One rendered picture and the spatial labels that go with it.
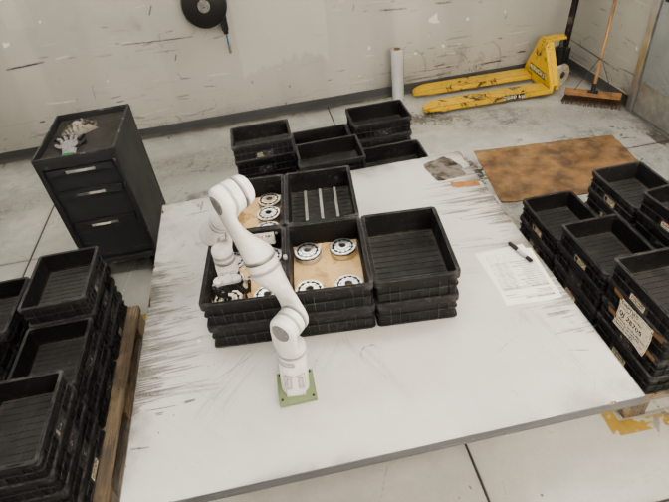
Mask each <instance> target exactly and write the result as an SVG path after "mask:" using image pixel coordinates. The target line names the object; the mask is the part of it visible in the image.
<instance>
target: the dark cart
mask: <svg viewBox="0 0 669 502"><path fill-rule="evenodd" d="M80 118H82V119H84V120H86V119H95V120H97V124H96V126H97V127H98V128H96V129H94V130H92V131H90V132H88V133H86V135H85V136H83V138H82V139H84V140H85V142H84V143H83V144H81V145H80V146H79V147H78V148H77V150H76V153H71V154H66V155H62V151H61V150H60V149H57V148H55V147H54V145H55V144H58V145H60V143H59V142H58V141H56V142H54V139H57V138H60V139H62V132H63V131H64V129H67V126H71V125H72V123H73V122H74V121H79V120H80ZM62 141H65V140H64V139H62ZM31 163H32V165H33V167H34V168H35V170H36V172H37V174H38V176H39V178H40V179H41V181H42V183H43V185H44V187H45V189H46V191H47V192H48V194H49V196H50V198H51V200H52V202H53V203H54V205H55V207H56V209H57V211H58V213H59V215H60V216H61V218H62V220H63V222H64V224H65V226H66V227H67V229H68V231H69V233H70V235H71V237H72V239H73V240H74V242H75V244H76V246H77V248H78V249H81V248H86V247H92V246H98V247H99V249H100V255H102V260H103V261H105V262H106V263H107V264H112V263H118V262H123V261H128V260H133V259H139V258H144V257H149V256H150V259H151V261H152V263H153V265H154V258H155V251H156V244H157V238H158V231H159V224H160V217H161V210H162V205H165V204H166V203H165V200H164V197H163V195H162V192H161V189H160V187H159V184H158V181H157V179H156V176H155V173H154V171H153V168H152V165H151V163H150V160H149V157H148V155H147V152H146V149H145V147H144V144H143V141H142V139H141V136H140V133H139V131H138V128H137V125H136V123H135V120H134V117H133V115H132V112H131V109H130V106H129V104H125V105H119V106H113V107H107V108H101V109H95V110H89V111H83V112H77V113H71V114H65V115H59V116H56V118H55V119H54V121H53V123H52V125H51V126H50V128H49V130H48V132H47V134H46V135H45V137H44V139H43V141H42V142H41V144H40V146H39V148H38V149H37V151H36V153H35V155H34V156H33V158H32V160H31Z"/></svg>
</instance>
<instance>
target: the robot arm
mask: <svg viewBox="0 0 669 502"><path fill-rule="evenodd" d="M208 194H209V199H210V202H211V204H212V206H213V208H214V210H213V211H212V213H211V215H210V218H209V219H208V220H207V221H205V222H204V223H203V224H202V225H201V227H200V229H199V237H200V239H201V241H202V242H203V243H204V244H206V245H209V246H212V245H213V246H212V248H211V254H212V257H213V260H214V264H215V269H216V272H217V275H218V277H217V278H215V279H214V280H213V283H212V289H213V291H214V292H215V294H216V295H217V297H218V298H219V299H221V298H224V300H225V301H229V296H228V292H230V291H233V290H238V291H239V292H240V293H242V294H243V297H244V298H248V293H251V278H252V280H253V281H254V282H255V283H257V284H258V285H260V286H261V287H263V288H265V289H267V290H269V291H271V292H272V293H274V294H275V296H276V297H277V299H278V300H279V302H280V305H281V310H280V311H279V312H278V313H277V315H276V316H275V317H274V318H273V319H272V320H271V322H270V332H271V336H272V341H273V345H274V347H275V349H276V351H277V356H278V363H279V370H280V377H281V384H282V389H283V391H284V392H285V393H286V394H287V397H289V396H297V395H304V394H306V391H307V389H308V388H309V385H310V383H309V371H308V360H307V348H306V342H305V340H304V339H303V338H302V337H301V336H299V334H300V333H301V332H302V331H303V329H304V328H305V327H306V326H307V324H308V322H309V317H308V314H307V312H306V310H305V308H304V306H303V305H302V303H301V301H300V300H299V298H298V296H297V295H296V293H295V292H294V290H293V288H292V286H291V284H290V282H289V280H288V279H287V277H286V275H285V273H284V270H283V268H282V266H281V264H280V261H279V259H278V257H277V255H276V253H275V251H274V249H273V247H272V246H271V245H270V244H269V243H268V242H266V241H265V240H263V239H261V238H260V237H258V236H256V235H254V234H252V233H251V232H249V231H248V230H246V229H245V228H244V227H243V226H242V225H241V224H240V222H239V221H238V219H237V217H238V216H239V214H240V213H241V212H242V211H243V210H244V209H245V208H247V207H249V206H250V205H251V204H252V203H253V202H254V200H255V191H254V188H253V186H252V184H251V183H250V181H249V180H248V179H247V178H246V177H245V176H243V175H239V174H238V175H234V176H231V177H229V178H228V179H226V180H224V181H222V182H220V183H219V184H217V185H215V186H213V187H212V188H211V189H210V190H209V193H208ZM232 240H233V242H234V244H235V245H236V247H237V250H238V252H239V254H240V256H241V258H242V260H243V262H244V264H245V266H246V268H247V270H248V272H249V274H250V276H251V277H250V276H248V277H247V278H243V277H242V276H241V274H240V270H239V267H238V264H237V261H236V258H235V256H234V252H233V249H232ZM243 282H245V283H246V284H247V285H248V288H245V287H244V286H243ZM219 286H220V287H222V288H223V289H224V293H221V291H220V289H219Z"/></svg>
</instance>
